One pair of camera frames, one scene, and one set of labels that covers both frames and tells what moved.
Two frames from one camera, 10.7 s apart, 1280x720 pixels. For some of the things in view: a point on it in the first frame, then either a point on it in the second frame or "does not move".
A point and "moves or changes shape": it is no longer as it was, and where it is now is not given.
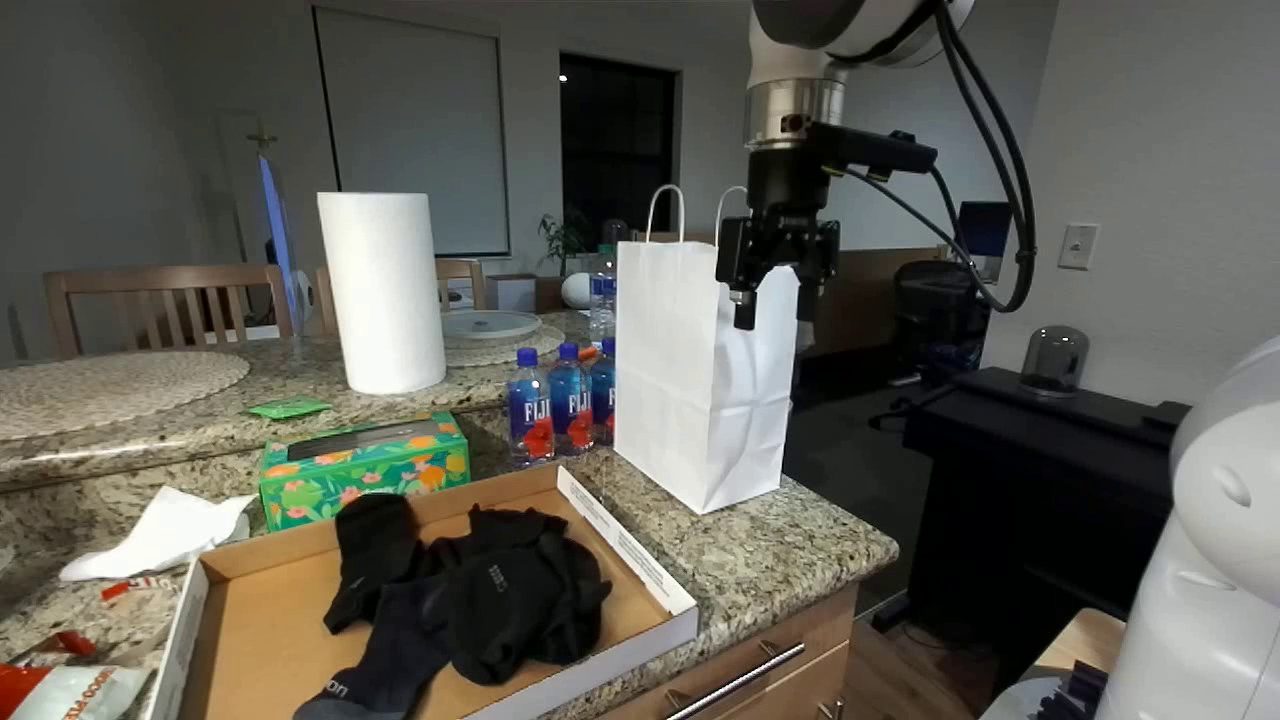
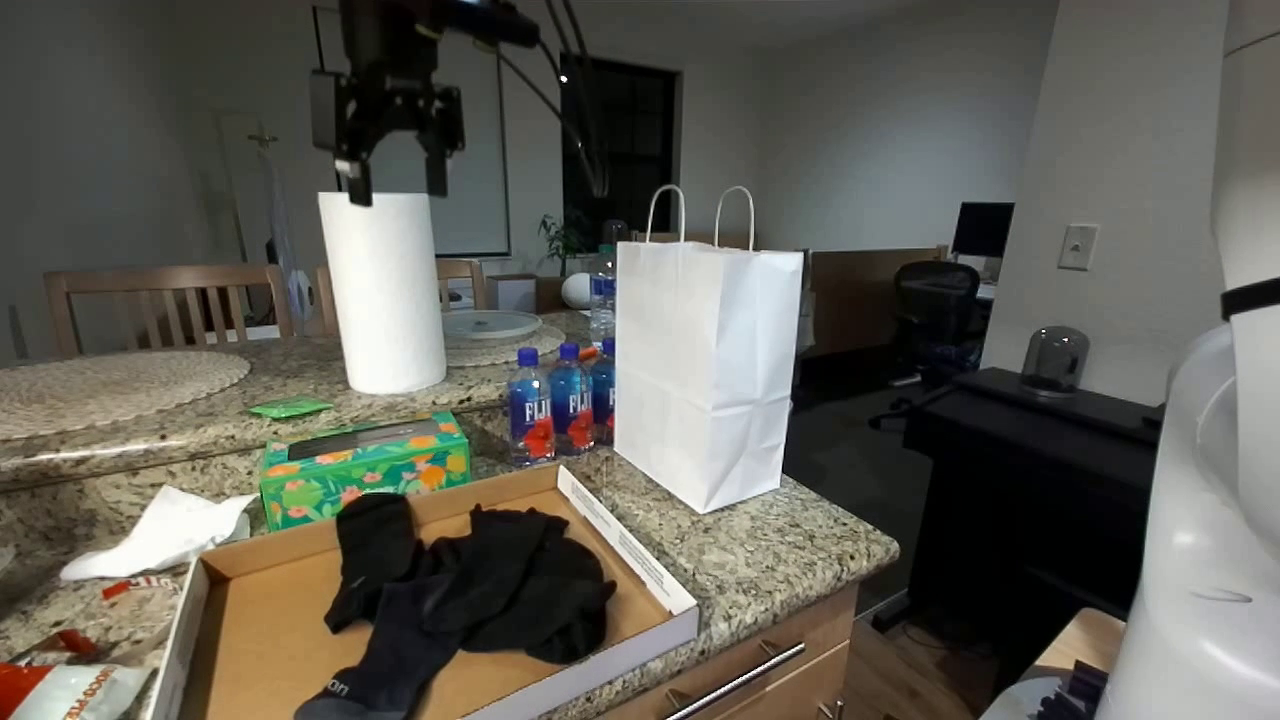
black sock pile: [511, 593] moves or changes shape
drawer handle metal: [738, 683] does not move
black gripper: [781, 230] -> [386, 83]
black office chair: [941, 323] does not move
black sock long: [377, 544] does not move
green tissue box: [304, 481] does not move
